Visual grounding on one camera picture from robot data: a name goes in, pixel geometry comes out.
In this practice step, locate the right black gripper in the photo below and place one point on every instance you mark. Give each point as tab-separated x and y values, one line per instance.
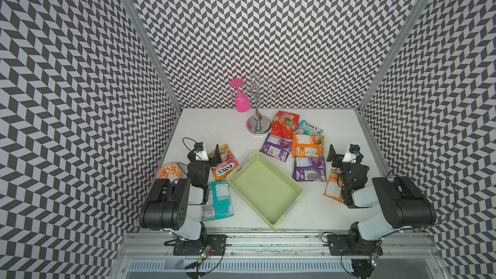
338	158

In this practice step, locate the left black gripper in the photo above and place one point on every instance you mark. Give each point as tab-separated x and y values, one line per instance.
217	155

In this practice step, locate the orange yellow Fox's candy bag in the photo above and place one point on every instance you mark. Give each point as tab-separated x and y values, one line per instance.
229	163

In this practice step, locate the purple candy bag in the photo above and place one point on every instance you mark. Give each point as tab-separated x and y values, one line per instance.
309	169
277	147

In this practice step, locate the teal candy bag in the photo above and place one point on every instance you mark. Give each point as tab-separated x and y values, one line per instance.
219	204

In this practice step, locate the light green plastic basket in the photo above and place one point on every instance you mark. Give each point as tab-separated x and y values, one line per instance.
267	189

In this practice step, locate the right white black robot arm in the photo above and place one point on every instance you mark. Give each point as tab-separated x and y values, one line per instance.
403	205

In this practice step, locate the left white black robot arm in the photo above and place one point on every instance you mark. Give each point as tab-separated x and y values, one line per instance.
165	207

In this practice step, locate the orange candy bag upper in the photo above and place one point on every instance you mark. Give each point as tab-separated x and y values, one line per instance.
307	146

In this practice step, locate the green Fox's candy bag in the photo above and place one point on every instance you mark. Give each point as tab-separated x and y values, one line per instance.
308	129

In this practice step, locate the orange candy bag lower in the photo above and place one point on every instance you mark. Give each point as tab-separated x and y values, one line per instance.
334	186

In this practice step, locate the orange patterned bowl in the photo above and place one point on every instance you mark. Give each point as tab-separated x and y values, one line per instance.
170	171

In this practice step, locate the silver metal glass rack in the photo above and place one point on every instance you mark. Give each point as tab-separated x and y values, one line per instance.
258	124

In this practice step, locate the red candy bag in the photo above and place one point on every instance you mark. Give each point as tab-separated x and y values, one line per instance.
284	124

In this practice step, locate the pink plastic wine glass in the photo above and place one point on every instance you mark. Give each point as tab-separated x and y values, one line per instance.
241	99

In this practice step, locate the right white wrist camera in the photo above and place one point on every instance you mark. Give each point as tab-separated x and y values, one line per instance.
352	154

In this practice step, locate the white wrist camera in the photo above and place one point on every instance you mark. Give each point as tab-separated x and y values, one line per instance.
200	153
352	154

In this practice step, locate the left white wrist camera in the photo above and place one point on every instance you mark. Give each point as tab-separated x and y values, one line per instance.
200	153

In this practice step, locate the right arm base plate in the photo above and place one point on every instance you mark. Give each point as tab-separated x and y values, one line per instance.
343	245

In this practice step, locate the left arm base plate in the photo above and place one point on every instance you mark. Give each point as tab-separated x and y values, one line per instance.
193	247

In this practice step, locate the aluminium front rail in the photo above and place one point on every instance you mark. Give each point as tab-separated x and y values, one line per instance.
283	243

